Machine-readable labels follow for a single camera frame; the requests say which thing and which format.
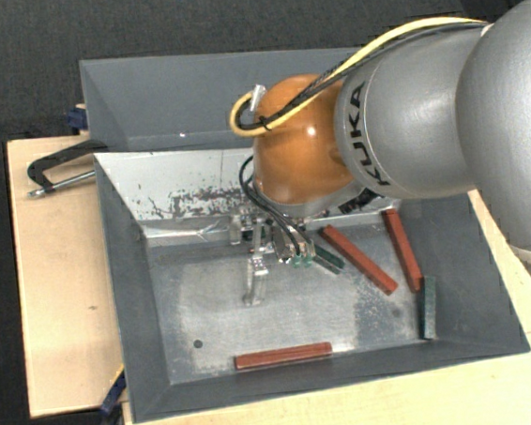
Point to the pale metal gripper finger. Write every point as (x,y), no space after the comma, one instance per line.
(235,231)
(257,283)

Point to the grey metal bin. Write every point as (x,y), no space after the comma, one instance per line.
(276,319)

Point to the dark green flat block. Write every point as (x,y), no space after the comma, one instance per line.
(331,262)
(428,307)

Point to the red-brown flat block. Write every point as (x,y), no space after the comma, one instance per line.
(403,249)
(283,355)
(360,259)

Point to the pale wood flat board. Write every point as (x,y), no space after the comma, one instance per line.
(61,285)

